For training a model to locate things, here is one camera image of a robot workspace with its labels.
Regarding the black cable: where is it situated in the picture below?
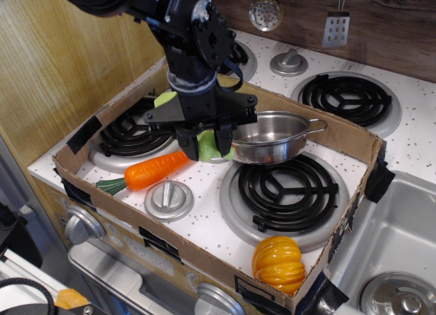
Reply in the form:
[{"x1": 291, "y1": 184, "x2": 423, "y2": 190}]
[{"x1": 0, "y1": 277, "x2": 57, "y2": 315}]

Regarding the front silver stove knob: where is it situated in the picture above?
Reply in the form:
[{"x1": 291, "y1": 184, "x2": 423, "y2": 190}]
[{"x1": 144, "y1": 180, "x2": 194, "y2": 222}]

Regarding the orange toy pumpkin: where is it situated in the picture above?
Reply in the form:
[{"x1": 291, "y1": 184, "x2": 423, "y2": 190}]
[{"x1": 251, "y1": 236, "x2": 306, "y2": 295}]

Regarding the brown cardboard fence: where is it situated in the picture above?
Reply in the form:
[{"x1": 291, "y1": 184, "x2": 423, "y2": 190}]
[{"x1": 53, "y1": 60, "x2": 386, "y2": 314}]

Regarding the rear silver stove knob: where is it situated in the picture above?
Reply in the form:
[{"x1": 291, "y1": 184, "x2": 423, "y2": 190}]
[{"x1": 270, "y1": 48, "x2": 309, "y2": 77}]

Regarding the right silver oven knob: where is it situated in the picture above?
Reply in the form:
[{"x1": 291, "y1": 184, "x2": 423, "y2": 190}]
[{"x1": 194, "y1": 282, "x2": 245, "y2": 315}]

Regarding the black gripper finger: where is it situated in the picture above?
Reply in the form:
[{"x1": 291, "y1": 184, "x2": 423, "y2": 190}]
[
  {"x1": 214, "y1": 123, "x2": 237, "y2": 156},
  {"x1": 175, "y1": 127, "x2": 200, "y2": 161}
]

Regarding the orange sponge piece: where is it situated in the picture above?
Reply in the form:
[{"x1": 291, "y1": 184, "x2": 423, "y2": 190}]
[{"x1": 54, "y1": 288, "x2": 89, "y2": 310}]

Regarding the rear right black burner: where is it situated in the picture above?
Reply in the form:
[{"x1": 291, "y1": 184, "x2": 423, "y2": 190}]
[{"x1": 290, "y1": 72, "x2": 402, "y2": 138}]

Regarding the black burner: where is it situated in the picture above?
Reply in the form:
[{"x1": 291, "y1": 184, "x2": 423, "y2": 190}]
[
  {"x1": 219, "y1": 152, "x2": 349, "y2": 252},
  {"x1": 228, "y1": 40, "x2": 258, "y2": 82},
  {"x1": 290, "y1": 72, "x2": 402, "y2": 138},
  {"x1": 89, "y1": 95, "x2": 179, "y2": 175}
]

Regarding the light green plastic plate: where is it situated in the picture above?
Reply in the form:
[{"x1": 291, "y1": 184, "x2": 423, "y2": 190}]
[{"x1": 154, "y1": 91, "x2": 177, "y2": 108}]

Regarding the orange toy carrot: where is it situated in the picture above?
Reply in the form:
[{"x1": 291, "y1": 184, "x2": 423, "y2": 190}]
[{"x1": 95, "y1": 151, "x2": 190, "y2": 195}]

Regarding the grey toy sink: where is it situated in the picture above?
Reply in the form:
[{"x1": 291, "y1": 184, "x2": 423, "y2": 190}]
[{"x1": 328, "y1": 172, "x2": 435, "y2": 314}]

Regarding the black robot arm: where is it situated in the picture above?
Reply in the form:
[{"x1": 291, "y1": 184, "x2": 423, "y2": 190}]
[{"x1": 66, "y1": 0, "x2": 258, "y2": 161}]

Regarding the hanging slotted metal spatula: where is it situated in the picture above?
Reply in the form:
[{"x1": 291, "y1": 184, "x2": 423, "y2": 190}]
[{"x1": 322, "y1": 0, "x2": 350, "y2": 48}]

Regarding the hanging round metal strainer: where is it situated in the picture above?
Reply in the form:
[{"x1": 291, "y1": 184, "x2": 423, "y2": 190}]
[{"x1": 249, "y1": 0, "x2": 284, "y2": 32}]

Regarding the green toy broccoli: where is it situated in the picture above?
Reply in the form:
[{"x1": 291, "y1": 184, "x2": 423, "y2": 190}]
[{"x1": 197, "y1": 130, "x2": 235, "y2": 164}]

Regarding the small steel pan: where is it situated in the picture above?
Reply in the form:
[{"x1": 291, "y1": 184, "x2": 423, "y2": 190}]
[{"x1": 232, "y1": 110, "x2": 328, "y2": 165}]

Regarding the rear left black burner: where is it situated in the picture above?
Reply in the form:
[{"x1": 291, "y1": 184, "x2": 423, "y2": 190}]
[{"x1": 228, "y1": 40, "x2": 258, "y2": 82}]

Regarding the silver oven door handle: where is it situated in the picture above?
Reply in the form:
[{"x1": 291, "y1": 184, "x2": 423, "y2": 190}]
[{"x1": 69, "y1": 242, "x2": 169, "y2": 314}]

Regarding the silver sink drain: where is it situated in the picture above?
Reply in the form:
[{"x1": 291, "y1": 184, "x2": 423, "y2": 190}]
[{"x1": 358, "y1": 272, "x2": 435, "y2": 314}]

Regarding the silver stove knob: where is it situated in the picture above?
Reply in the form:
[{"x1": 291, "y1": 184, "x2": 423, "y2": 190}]
[
  {"x1": 270, "y1": 48, "x2": 309, "y2": 77},
  {"x1": 144, "y1": 180, "x2": 194, "y2": 222}
]

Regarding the front left black burner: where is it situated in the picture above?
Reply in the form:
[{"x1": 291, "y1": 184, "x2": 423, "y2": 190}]
[{"x1": 89, "y1": 95, "x2": 179, "y2": 175}]

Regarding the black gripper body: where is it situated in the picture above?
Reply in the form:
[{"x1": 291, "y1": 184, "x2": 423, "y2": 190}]
[{"x1": 143, "y1": 87, "x2": 258, "y2": 132}]

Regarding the left silver oven knob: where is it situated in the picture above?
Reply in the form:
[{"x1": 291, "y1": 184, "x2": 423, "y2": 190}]
[{"x1": 64, "y1": 205, "x2": 106, "y2": 245}]

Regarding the front right black burner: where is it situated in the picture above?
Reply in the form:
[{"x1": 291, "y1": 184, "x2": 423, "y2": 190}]
[{"x1": 219, "y1": 152, "x2": 349, "y2": 252}]

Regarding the silver oven knob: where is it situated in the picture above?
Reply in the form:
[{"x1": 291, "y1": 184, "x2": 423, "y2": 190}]
[
  {"x1": 64, "y1": 205, "x2": 106, "y2": 245},
  {"x1": 194, "y1": 282, "x2": 245, "y2": 315}
]

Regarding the black device at left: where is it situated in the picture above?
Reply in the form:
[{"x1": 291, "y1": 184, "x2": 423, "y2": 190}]
[{"x1": 1, "y1": 203, "x2": 43, "y2": 269}]

